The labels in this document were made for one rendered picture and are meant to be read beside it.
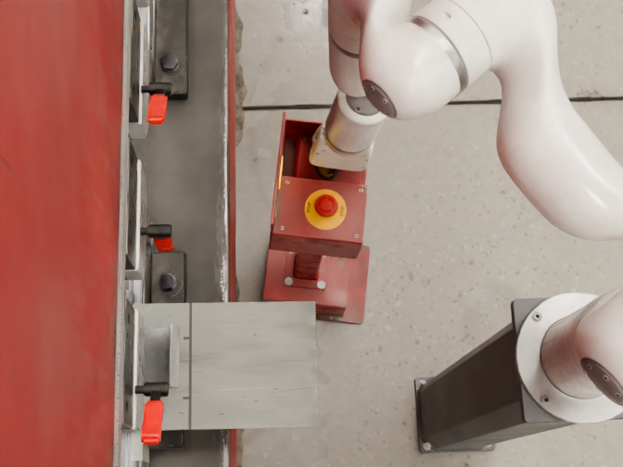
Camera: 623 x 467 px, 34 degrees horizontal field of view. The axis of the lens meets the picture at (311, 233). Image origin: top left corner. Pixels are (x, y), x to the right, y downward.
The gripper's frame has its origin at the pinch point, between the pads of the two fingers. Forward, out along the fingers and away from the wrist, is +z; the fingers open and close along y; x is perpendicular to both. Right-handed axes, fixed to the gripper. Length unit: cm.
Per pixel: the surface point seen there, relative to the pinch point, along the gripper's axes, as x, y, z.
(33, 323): -48, -32, -96
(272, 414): -47, -8, -25
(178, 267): -25.4, -24.3, -14.5
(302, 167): -1.5, -5.4, -0.1
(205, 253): -22.0, -20.4, -11.8
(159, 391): -47, -24, -42
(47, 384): -52, -31, -91
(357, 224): -11.9, 4.6, -4.4
